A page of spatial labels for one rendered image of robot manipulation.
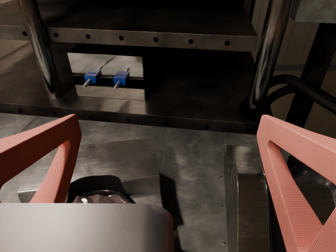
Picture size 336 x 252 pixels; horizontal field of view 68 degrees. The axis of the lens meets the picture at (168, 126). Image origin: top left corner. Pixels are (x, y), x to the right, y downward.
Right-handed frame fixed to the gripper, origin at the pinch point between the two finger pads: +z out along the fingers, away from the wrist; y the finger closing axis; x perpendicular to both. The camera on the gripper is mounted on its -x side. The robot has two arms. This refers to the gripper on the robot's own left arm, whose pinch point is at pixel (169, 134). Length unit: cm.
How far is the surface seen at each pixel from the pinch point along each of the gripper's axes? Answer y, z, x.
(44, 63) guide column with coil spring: 44, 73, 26
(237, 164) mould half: -13.2, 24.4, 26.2
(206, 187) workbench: -9, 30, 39
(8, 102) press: 60, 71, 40
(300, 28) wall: -145, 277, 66
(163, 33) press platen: 2, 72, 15
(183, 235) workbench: -3.1, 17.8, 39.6
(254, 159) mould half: -20, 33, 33
